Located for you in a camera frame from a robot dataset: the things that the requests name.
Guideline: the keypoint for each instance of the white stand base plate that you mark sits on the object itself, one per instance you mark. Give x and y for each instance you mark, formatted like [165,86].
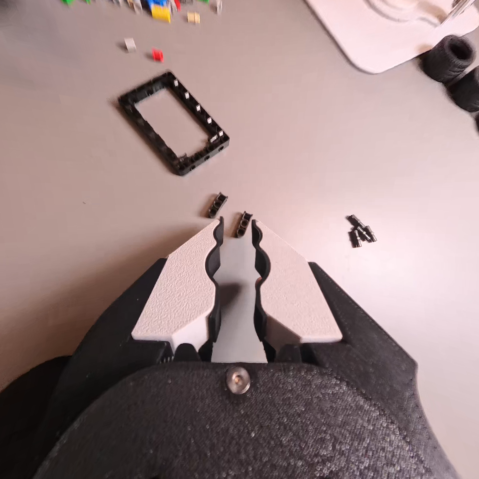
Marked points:
[374,33]

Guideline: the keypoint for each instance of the yellow lego brick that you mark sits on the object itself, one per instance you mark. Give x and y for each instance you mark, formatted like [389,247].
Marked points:
[161,14]

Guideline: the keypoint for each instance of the black rectangular lego frame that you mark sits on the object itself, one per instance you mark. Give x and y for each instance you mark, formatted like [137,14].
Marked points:
[197,110]

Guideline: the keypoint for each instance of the short black lego beam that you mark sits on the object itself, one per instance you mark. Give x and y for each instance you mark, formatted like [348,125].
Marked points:
[243,224]
[217,205]

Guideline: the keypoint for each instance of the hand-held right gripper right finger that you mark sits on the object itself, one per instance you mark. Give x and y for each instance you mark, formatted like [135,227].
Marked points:
[295,299]

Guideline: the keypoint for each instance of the small light grey lego piece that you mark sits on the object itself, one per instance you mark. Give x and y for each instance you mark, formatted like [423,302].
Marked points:
[130,44]

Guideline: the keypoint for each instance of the black lego pin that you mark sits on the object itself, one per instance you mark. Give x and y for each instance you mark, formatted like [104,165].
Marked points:
[369,233]
[354,220]
[355,238]
[362,230]

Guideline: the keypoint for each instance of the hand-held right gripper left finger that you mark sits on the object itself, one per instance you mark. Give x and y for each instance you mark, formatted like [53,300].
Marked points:
[179,295]

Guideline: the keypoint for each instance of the pile of colourful lego pieces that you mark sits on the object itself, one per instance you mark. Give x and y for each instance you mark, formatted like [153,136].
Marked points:
[142,4]

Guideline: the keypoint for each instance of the small red lego piece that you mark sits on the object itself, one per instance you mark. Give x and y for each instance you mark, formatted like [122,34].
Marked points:
[158,54]

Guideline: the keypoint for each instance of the small tan lego piece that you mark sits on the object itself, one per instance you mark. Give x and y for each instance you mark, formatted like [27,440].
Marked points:
[193,17]

